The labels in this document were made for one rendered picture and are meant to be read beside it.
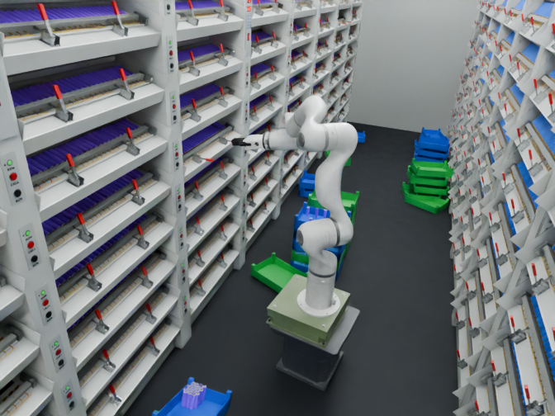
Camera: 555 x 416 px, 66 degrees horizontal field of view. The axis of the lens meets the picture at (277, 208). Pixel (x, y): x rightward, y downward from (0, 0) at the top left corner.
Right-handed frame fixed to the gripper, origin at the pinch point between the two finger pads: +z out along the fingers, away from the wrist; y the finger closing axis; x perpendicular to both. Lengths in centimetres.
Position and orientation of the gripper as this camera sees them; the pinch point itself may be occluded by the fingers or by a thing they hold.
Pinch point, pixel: (236, 141)
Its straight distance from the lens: 212.6
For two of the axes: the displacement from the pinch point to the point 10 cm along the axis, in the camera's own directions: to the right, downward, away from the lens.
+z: -9.4, -0.4, 3.4
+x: -1.2, -9.0, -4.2
